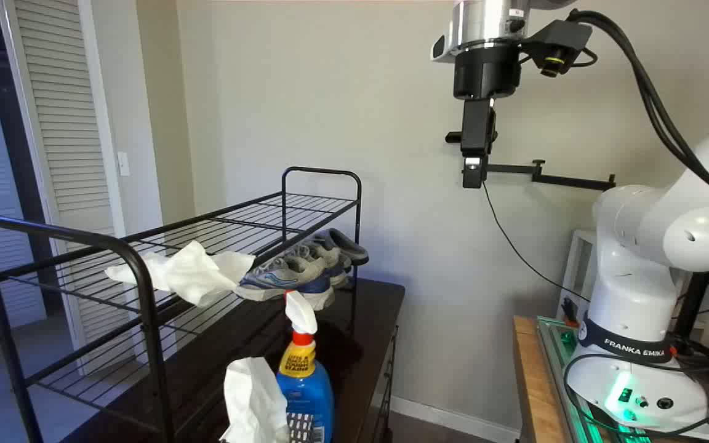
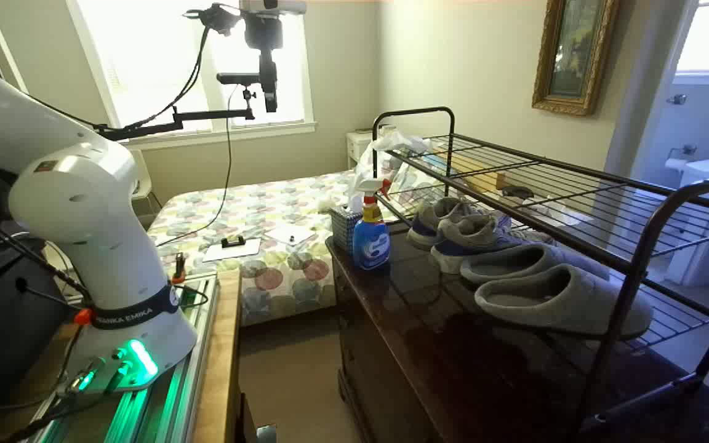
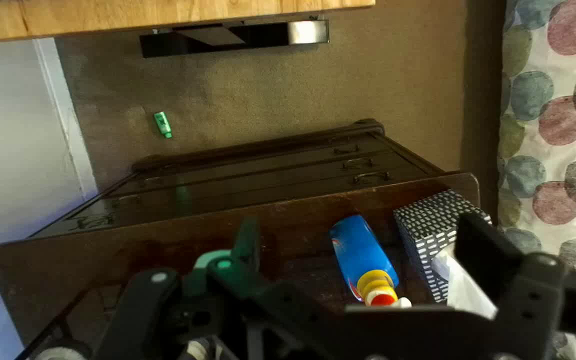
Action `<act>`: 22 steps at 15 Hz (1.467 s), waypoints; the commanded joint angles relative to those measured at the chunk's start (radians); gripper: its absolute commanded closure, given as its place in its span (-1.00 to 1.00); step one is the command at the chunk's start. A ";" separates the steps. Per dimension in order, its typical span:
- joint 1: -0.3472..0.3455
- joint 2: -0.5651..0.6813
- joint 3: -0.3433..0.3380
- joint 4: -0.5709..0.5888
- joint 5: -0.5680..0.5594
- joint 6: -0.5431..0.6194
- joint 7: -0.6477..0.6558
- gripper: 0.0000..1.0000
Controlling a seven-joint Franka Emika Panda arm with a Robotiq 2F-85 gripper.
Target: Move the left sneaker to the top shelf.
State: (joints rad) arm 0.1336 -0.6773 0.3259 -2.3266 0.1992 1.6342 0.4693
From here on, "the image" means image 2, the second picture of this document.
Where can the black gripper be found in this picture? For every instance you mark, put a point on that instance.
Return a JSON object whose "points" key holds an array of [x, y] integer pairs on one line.
{"points": [[264, 33]]}

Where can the grey slipper front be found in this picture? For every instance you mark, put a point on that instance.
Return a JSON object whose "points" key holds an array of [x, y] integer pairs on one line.
{"points": [[563, 300]]}

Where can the dark wooden dresser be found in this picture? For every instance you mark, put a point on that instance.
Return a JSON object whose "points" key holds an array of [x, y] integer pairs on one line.
{"points": [[422, 362]]}

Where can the blue spray bottle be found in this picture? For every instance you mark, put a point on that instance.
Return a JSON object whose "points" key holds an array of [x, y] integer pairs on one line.
{"points": [[370, 238]]}

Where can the blue patterned tissue box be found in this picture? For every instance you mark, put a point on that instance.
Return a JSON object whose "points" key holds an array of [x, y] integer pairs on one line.
{"points": [[344, 227]]}

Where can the white crumpled cloth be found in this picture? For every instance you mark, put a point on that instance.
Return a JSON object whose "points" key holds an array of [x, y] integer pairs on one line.
{"points": [[387, 159]]}

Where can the black metal shoe rack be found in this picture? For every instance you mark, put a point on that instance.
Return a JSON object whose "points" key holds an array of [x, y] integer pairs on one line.
{"points": [[584, 212]]}

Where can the gold framed picture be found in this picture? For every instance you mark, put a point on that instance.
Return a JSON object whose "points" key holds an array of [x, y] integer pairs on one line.
{"points": [[575, 53]]}

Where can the grey slipper near sneakers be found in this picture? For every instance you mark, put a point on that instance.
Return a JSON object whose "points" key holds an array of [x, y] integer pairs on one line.
{"points": [[509, 265]]}

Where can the bed with floral cover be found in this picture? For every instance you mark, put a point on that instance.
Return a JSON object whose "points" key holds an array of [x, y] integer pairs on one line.
{"points": [[271, 236]]}

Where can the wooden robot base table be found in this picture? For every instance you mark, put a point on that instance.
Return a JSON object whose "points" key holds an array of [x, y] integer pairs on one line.
{"points": [[198, 402]]}

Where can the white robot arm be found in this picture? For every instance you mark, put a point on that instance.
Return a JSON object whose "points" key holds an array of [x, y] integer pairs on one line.
{"points": [[72, 189]]}

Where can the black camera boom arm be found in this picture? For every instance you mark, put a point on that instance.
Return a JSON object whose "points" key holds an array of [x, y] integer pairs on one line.
{"points": [[184, 116]]}

